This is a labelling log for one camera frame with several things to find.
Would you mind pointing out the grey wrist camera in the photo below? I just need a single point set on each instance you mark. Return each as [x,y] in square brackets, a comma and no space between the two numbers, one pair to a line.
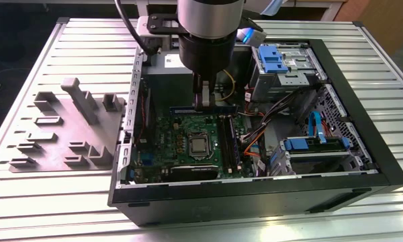
[142,27]
[257,37]

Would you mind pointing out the black open PC case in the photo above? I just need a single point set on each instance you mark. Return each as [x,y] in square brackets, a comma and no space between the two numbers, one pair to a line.
[221,206]

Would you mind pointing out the black RAM slot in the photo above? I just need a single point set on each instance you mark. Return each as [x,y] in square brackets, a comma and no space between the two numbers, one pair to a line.
[222,146]

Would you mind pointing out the grey metal drive cage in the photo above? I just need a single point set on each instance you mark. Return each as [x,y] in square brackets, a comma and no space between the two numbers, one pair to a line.
[289,85]

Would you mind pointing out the silver CPU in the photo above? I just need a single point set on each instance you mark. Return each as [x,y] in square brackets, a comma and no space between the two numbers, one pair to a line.
[198,146]

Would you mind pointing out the green motherboard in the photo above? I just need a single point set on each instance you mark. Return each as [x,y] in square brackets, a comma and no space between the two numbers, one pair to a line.
[168,131]

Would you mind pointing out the grey parts rack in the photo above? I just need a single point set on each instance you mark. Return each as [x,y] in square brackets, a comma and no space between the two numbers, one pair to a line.
[71,126]

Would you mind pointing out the grey power supply unit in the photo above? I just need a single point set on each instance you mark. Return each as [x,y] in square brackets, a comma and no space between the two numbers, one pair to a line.
[168,88]

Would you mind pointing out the black table corner cap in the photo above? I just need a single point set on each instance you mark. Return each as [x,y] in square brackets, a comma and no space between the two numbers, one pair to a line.
[358,24]
[63,20]

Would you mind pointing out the blue plastic drive latch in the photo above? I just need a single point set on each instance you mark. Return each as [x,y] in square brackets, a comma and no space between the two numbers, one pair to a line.
[272,60]

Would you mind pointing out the wooden cabinet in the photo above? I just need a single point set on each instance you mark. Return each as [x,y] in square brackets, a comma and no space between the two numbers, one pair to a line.
[383,15]

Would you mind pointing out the black CPU socket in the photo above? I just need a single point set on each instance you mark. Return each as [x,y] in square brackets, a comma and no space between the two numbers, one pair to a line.
[189,145]

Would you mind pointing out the black graphics card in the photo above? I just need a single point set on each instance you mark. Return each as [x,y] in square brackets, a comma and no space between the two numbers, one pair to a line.
[192,172]

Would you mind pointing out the hard disk in blue carrier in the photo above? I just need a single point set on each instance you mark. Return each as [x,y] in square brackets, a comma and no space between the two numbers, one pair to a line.
[316,147]

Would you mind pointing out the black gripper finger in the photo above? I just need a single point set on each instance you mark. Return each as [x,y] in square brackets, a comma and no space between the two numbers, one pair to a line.
[198,98]
[206,95]

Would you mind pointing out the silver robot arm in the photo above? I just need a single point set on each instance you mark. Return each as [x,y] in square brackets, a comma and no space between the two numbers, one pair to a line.
[208,17]

